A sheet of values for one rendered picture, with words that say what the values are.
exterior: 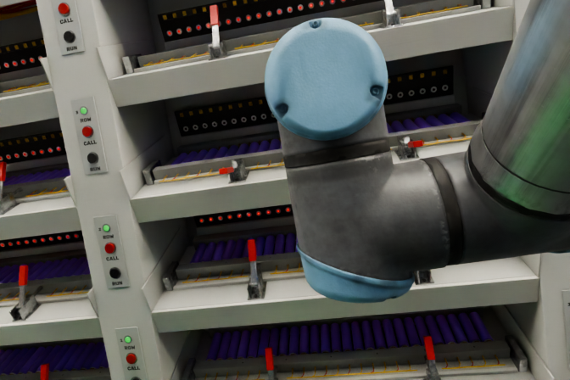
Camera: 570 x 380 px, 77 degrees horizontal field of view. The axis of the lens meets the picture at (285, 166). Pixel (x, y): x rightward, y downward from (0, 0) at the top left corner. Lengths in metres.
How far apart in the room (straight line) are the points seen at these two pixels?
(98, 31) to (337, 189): 0.50
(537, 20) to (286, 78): 0.15
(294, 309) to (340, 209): 0.37
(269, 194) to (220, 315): 0.22
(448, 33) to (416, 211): 0.36
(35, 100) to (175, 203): 0.29
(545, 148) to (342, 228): 0.13
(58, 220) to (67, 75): 0.24
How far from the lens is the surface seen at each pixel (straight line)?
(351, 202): 0.27
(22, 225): 0.77
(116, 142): 0.64
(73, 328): 0.78
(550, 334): 0.70
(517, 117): 0.23
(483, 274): 0.65
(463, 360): 0.77
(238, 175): 0.60
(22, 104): 0.75
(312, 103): 0.26
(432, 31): 0.59
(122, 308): 0.71
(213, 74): 0.58
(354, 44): 0.27
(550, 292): 0.68
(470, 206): 0.29
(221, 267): 0.69
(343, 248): 0.28
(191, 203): 0.60
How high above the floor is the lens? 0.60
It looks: 5 degrees down
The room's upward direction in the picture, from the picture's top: 9 degrees counter-clockwise
